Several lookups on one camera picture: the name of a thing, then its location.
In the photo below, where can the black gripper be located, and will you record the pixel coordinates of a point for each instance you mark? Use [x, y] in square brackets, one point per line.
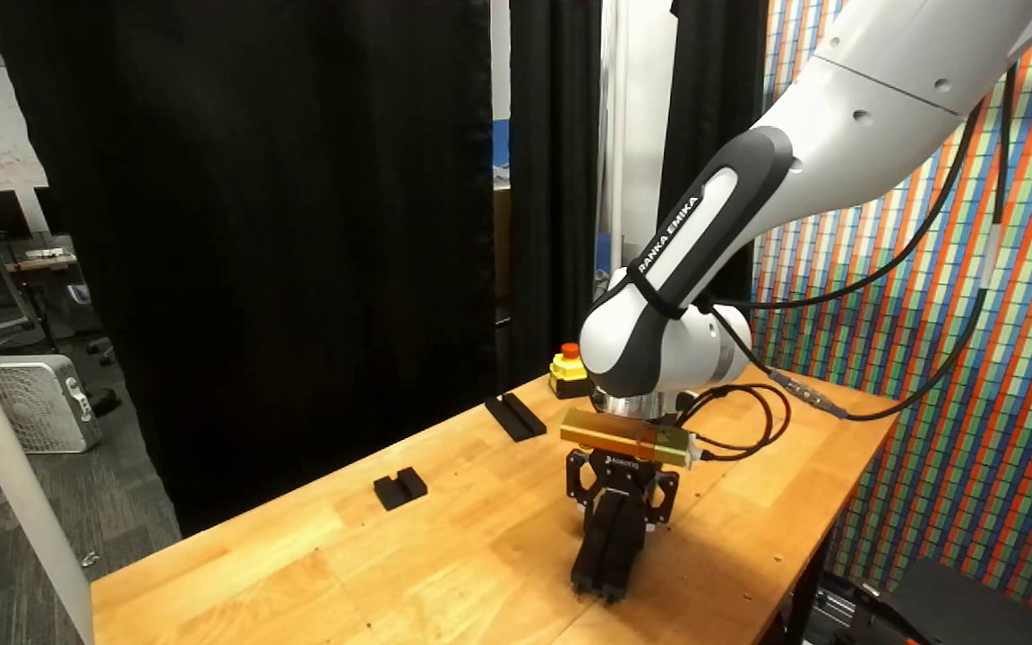
[623, 470]

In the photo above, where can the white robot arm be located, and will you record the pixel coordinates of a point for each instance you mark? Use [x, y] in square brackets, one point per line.
[885, 96]

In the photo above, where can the yellow emergency stop button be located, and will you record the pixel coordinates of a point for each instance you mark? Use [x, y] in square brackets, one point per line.
[568, 375]

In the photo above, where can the medium black track piece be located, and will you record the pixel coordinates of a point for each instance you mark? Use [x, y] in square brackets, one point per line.
[518, 417]

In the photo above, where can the small black track piece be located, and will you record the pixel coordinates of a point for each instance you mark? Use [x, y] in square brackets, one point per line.
[400, 490]

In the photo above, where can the black box white label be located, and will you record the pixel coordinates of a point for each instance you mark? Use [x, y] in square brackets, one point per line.
[844, 621]

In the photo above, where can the black curtain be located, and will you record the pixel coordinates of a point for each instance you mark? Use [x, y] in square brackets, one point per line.
[241, 238]
[554, 181]
[707, 59]

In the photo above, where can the black equipment case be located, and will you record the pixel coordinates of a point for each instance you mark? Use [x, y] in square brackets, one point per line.
[984, 612]

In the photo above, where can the white computer case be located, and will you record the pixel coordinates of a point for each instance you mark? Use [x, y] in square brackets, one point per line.
[50, 408]

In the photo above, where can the dark desk device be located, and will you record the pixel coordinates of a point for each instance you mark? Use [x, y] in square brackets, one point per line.
[44, 254]

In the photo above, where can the wrist mounted camera bar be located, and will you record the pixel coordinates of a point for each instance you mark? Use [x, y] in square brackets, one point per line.
[629, 440]

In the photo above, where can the colourful checkered wall panel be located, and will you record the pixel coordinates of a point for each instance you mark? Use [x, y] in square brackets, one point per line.
[1020, 479]

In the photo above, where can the white frame pole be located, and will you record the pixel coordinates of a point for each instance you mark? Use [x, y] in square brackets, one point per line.
[14, 479]

